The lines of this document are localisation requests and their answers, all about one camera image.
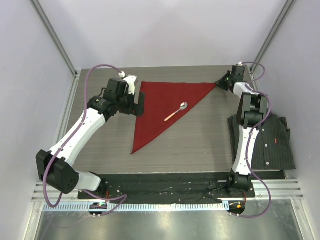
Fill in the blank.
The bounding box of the red cloth napkin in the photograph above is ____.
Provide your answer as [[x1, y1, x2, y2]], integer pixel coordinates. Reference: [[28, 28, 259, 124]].
[[131, 81, 216, 154]]

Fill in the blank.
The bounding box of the metal spoon with wooden handle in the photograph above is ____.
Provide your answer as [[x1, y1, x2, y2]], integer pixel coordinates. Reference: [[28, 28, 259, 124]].
[[164, 102, 188, 122]]

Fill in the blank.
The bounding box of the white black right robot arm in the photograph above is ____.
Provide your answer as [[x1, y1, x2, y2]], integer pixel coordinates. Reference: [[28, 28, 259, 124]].
[[216, 62, 271, 198]]

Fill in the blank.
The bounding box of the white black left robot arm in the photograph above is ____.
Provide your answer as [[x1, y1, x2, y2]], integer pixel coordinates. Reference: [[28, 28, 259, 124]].
[[36, 75, 145, 200]]

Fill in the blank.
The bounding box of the dark striped button shirt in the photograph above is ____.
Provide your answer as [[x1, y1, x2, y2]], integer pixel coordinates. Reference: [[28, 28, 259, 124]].
[[227, 113, 297, 171]]

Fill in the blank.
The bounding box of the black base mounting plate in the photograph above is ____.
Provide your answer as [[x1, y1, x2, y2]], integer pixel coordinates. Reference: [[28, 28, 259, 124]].
[[74, 170, 287, 205]]

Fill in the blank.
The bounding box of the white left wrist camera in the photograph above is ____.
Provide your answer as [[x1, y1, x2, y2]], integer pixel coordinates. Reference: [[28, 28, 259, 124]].
[[118, 71, 138, 95]]

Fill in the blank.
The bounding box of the right aluminium frame post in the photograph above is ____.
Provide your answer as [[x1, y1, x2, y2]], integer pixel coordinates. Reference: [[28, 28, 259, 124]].
[[249, 0, 297, 73]]

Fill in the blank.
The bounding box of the aluminium frame post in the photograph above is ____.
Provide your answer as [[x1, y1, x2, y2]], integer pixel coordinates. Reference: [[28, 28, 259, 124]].
[[249, 0, 297, 73], [29, 0, 78, 78]]

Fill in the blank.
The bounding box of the white slotted cable duct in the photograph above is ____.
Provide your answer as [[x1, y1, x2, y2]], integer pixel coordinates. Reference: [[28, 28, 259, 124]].
[[42, 201, 230, 212]]

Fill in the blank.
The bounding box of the aluminium front rail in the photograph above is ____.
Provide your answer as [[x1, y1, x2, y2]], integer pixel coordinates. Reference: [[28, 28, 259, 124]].
[[31, 179, 304, 203]]

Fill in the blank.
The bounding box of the left aluminium frame post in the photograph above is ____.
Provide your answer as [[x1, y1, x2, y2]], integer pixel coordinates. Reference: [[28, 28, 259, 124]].
[[29, 0, 78, 78]]

